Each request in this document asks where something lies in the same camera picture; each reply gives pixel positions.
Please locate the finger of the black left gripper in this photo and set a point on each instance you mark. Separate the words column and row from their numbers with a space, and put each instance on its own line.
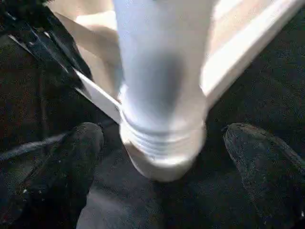
column 47, row 47

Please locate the black mat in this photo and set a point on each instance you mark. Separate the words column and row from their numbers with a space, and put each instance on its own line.
column 262, row 95

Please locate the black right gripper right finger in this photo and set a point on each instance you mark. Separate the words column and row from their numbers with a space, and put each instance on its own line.
column 269, row 179

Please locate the white plastic table leg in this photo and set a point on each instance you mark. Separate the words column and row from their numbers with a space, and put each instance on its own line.
column 155, row 71

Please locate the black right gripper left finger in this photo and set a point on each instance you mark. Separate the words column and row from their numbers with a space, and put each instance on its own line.
column 59, row 179

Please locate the white plastic table top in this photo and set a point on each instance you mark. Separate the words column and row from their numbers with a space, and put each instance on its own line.
column 238, row 59

